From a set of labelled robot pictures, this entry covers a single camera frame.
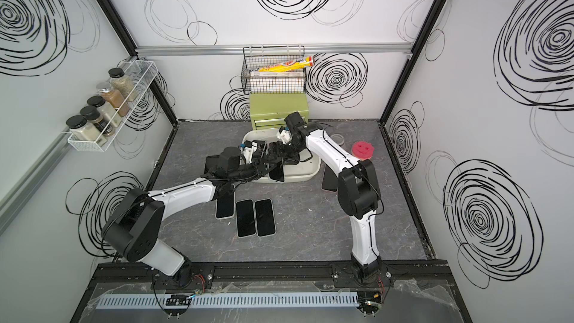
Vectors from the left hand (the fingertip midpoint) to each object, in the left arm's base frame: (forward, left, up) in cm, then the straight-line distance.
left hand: (274, 166), depth 84 cm
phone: (-17, +10, -16) cm, 25 cm away
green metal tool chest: (+30, +4, +2) cm, 30 cm away
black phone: (+4, -24, -15) cm, 28 cm away
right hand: (+3, +1, -1) cm, 4 cm away
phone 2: (-15, +3, -14) cm, 20 cm away
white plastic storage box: (+6, +7, +6) cm, 11 cm away
